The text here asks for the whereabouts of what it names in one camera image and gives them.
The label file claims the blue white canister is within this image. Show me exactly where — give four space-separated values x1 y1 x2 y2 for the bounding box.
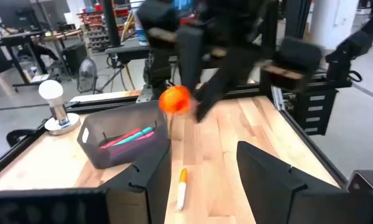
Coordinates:
133 14 149 47

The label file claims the purple highlighter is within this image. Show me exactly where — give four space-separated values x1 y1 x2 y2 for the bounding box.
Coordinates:
108 138 159 165

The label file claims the teal highlighter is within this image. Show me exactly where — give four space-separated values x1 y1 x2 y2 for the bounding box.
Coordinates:
111 126 154 147

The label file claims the pink highlighter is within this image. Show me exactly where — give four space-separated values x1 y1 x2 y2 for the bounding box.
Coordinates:
133 131 157 142

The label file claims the grey floor fan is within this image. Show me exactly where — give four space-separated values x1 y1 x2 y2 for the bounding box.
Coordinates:
76 57 99 95

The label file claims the black desk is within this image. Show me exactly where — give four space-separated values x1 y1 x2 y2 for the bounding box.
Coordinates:
0 30 46 93

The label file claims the red highlighter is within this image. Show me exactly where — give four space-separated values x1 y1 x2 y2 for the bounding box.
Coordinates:
98 128 142 149

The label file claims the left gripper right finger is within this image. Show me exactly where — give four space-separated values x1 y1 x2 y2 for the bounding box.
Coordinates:
236 141 309 224

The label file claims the dark grey plastic bin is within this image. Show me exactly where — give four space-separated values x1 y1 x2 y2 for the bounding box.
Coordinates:
76 100 172 170

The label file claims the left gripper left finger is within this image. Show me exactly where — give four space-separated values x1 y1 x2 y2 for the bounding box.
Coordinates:
101 141 173 224

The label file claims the bulb lamp with chrome base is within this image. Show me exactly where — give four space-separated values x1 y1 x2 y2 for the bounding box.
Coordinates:
38 79 81 136

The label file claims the white round pillar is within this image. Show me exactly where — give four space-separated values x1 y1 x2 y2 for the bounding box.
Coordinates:
309 0 361 50

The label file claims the orange capped small marker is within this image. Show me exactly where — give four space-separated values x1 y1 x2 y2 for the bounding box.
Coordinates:
176 167 188 212

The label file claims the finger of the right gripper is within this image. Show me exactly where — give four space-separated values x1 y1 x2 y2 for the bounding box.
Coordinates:
195 46 262 123
176 26 206 94

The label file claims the storage shelf rack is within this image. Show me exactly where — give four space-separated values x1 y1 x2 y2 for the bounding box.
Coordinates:
76 2 134 53

